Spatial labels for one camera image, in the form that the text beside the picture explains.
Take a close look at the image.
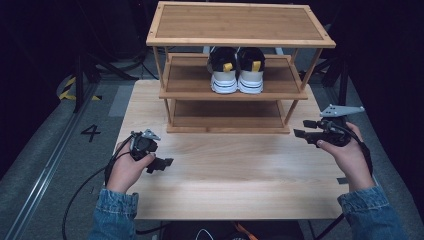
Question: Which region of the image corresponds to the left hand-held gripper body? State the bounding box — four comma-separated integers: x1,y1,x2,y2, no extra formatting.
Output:
129,128,162,161

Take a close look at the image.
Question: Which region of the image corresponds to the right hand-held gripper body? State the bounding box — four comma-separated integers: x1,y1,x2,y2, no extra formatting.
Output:
314,103,366,148

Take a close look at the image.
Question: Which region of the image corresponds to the navy beige white sneaker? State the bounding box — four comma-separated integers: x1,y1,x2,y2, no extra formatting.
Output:
237,46,267,95
206,46,240,95

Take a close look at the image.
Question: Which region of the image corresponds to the wooden three-tier shoe rack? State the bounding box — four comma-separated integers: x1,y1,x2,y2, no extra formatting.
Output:
145,0,337,135

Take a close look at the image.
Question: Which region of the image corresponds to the person's left hand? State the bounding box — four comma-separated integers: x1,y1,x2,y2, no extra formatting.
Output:
105,141,157,195

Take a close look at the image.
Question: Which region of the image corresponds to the person's right hand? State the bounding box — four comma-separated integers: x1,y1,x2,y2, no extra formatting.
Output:
316,121,376,193

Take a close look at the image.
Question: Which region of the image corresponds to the black metal stand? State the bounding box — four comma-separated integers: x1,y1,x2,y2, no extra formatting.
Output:
73,53,138,114
314,56,351,116

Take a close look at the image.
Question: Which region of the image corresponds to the yellow black hazard tape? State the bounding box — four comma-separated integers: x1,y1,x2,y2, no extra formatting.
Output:
58,76,103,102

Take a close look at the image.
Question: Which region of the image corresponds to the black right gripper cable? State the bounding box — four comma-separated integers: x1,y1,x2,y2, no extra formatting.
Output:
328,121,374,178

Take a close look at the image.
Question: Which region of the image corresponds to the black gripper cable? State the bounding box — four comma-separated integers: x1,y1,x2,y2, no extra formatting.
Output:
61,133,134,240
328,121,374,178

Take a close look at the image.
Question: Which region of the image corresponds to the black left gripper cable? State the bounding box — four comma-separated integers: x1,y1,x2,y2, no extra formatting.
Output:
61,133,134,240

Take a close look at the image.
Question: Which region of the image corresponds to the white thin cable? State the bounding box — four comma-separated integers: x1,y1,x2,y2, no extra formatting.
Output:
194,227,216,240

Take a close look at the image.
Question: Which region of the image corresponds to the metal floor rail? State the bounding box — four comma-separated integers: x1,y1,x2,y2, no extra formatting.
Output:
2,83,98,240

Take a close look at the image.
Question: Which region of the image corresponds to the orange strap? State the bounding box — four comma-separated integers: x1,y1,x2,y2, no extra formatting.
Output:
232,220,261,240

